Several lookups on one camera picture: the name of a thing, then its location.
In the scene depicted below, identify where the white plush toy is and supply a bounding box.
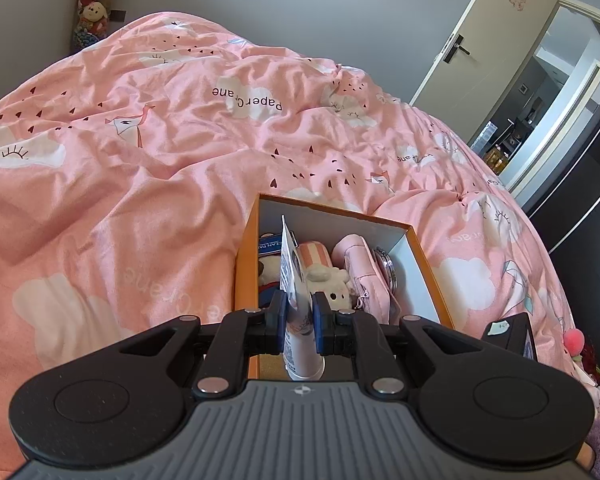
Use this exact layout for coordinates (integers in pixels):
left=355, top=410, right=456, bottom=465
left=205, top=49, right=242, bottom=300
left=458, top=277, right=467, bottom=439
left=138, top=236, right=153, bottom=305
left=305, top=265, right=353, bottom=311

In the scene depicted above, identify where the orange cardboard box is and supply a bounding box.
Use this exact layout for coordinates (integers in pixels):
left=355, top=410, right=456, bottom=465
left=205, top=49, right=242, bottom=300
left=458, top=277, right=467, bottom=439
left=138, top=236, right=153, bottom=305
left=235, top=192, right=455, bottom=381

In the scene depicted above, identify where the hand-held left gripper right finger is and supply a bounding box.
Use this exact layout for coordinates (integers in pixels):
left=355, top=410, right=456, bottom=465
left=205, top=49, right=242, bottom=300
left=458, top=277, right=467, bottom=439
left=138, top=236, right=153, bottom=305
left=312, top=292, right=486, bottom=396

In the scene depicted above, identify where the pink pouch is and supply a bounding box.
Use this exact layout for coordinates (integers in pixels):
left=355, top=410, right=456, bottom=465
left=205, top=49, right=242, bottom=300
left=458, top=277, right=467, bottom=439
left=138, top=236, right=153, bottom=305
left=331, top=232, right=396, bottom=318

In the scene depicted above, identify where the round metal case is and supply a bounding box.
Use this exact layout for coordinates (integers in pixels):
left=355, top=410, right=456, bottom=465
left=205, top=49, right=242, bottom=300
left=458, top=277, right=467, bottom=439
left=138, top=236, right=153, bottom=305
left=372, top=245, right=398, bottom=291

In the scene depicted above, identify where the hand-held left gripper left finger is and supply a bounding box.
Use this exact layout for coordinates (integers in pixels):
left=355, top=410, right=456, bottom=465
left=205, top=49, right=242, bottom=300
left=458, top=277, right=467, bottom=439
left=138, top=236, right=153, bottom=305
left=115, top=290, right=288, bottom=396

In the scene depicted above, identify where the black door handle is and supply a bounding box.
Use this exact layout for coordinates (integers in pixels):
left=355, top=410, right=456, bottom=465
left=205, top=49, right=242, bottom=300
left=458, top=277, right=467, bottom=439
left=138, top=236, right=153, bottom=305
left=442, top=34, right=473, bottom=65

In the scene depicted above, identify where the black wardrobe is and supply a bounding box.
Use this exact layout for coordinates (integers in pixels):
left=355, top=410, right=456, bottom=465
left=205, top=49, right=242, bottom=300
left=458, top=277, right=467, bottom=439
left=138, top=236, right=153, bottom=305
left=522, top=75, right=600, bottom=386

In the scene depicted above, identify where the pink striped plush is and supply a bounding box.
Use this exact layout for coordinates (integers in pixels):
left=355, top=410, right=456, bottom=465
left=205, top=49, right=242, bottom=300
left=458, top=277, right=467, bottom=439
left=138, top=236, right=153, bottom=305
left=297, top=241, right=333, bottom=276

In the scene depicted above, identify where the pink printed blanket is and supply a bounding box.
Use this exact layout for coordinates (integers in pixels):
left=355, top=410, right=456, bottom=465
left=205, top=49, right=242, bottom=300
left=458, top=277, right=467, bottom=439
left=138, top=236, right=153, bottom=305
left=0, top=12, right=600, bottom=476

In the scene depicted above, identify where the white door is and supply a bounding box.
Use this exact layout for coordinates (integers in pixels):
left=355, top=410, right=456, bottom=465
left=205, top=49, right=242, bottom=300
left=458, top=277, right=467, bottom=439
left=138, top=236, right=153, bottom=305
left=409, top=0, right=558, bottom=111

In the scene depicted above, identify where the pink pompom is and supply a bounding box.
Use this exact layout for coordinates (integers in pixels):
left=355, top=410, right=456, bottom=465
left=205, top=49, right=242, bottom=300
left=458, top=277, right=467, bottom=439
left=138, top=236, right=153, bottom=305
left=562, top=329, right=586, bottom=356

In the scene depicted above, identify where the white tube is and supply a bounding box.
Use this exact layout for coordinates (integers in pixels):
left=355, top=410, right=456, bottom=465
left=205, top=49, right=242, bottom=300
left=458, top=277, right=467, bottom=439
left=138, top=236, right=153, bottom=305
left=279, top=215, right=327, bottom=382

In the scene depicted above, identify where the clear column of plush toys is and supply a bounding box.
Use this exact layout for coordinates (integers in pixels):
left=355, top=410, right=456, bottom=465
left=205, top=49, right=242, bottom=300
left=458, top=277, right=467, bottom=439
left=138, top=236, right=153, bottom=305
left=70, top=0, right=123, bottom=51

